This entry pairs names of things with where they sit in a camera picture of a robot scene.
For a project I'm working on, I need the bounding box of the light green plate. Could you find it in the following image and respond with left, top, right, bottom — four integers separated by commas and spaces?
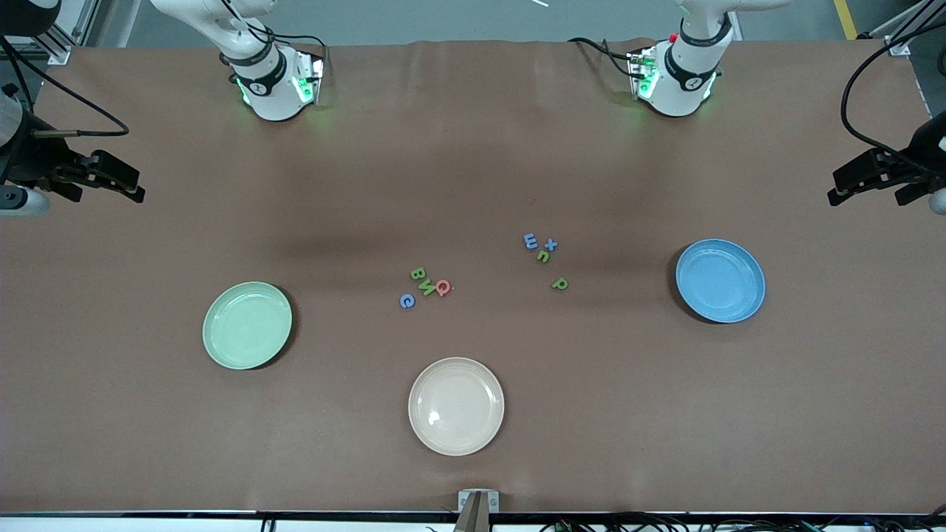
203, 282, 293, 370

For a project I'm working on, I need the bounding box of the aluminium frame post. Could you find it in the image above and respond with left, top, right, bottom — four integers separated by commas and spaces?
33, 0, 101, 64
872, 0, 946, 56

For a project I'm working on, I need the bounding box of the black cable bundle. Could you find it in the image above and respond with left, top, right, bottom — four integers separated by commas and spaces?
540, 510, 946, 532

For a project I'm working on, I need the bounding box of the blue plate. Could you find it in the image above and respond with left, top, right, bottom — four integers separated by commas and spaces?
676, 238, 766, 324

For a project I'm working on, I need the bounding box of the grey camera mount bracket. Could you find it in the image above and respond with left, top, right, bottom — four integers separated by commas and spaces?
458, 489, 500, 532

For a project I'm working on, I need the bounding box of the black base power cable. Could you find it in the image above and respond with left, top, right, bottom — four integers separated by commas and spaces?
568, 37, 638, 78
273, 33, 327, 56

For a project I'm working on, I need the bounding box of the beige plate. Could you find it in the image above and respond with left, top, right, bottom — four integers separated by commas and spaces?
408, 357, 506, 457

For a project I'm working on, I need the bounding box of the brown table cover sheet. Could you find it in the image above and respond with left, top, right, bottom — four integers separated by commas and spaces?
0, 38, 946, 514

